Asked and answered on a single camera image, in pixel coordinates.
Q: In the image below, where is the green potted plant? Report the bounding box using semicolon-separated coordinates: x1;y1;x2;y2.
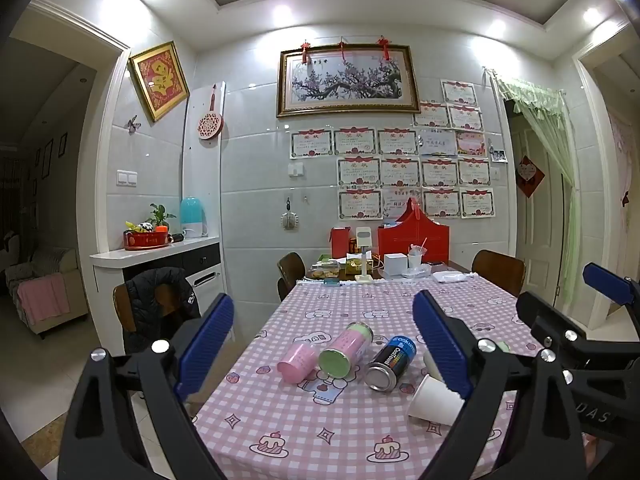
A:
147;203;177;228

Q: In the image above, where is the group of wall certificates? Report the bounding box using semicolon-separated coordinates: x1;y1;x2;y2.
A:
290;78;496;221

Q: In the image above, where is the black drink can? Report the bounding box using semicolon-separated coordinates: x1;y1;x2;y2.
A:
364;336;417;392

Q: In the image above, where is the brown wooden chair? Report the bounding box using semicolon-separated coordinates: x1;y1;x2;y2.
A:
276;252;307;303
112;280;201;335
471;250;527;297

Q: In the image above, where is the round pink hanging ornament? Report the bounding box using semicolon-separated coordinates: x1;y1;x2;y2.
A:
196;82;223;147

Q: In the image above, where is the red gift bag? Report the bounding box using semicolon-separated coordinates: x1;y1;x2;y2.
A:
377;197;451;266

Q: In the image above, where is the black jacket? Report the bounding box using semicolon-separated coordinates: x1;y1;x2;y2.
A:
122;266;203;356

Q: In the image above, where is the white cup with straws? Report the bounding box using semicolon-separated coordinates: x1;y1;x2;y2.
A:
407;242;429;271

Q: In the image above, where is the green sheer curtain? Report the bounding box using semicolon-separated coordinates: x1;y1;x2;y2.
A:
492;76;583;311

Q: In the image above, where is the white paper cup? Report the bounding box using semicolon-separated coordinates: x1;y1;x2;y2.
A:
406;375;466;421

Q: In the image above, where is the red diamond door ornament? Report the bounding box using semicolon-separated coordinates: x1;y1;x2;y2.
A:
516;155;546;198

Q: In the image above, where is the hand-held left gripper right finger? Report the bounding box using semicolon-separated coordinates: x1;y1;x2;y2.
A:
411;289;588;480

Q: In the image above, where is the pink checked tablecloth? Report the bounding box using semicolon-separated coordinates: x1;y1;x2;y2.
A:
192;277;551;480

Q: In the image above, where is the pink plastic cup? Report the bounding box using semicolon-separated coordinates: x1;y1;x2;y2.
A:
277;342;321;385

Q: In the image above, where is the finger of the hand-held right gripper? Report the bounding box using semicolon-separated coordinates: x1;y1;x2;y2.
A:
582;261;640;311
516;290;640;361

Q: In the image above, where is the beige sofa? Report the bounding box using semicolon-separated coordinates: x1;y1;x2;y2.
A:
5;246;88;338

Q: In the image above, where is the red round tray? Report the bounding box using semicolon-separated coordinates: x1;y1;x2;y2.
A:
123;230;173;251

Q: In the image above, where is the pink can with green lid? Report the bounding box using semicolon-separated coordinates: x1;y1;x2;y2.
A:
318;321;374;380

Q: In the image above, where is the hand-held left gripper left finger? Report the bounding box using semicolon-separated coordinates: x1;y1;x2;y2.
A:
57;292;236;480

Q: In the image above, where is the pink blanket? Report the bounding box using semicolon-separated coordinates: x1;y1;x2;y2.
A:
17;276;71;326

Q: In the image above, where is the white door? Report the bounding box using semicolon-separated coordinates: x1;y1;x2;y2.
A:
515;110;568;306

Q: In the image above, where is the framed red and gold picture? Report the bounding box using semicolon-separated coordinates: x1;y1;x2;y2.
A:
129;41;191;123

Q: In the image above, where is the pink printed curtain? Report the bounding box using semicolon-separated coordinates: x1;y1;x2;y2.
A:
607;110;640;221

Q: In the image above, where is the framed blossom painting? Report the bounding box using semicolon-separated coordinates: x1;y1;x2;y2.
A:
276;45;421;118

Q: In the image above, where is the white desk lamp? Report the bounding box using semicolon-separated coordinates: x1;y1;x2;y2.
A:
345;227;374;283

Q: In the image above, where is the red box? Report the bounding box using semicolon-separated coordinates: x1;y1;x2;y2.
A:
330;226;351;259

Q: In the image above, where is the white sideboard cabinet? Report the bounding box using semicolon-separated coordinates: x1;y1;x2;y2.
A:
90;235;223;356

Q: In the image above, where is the blue white humidifier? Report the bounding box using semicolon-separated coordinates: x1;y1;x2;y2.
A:
180;197;210;239

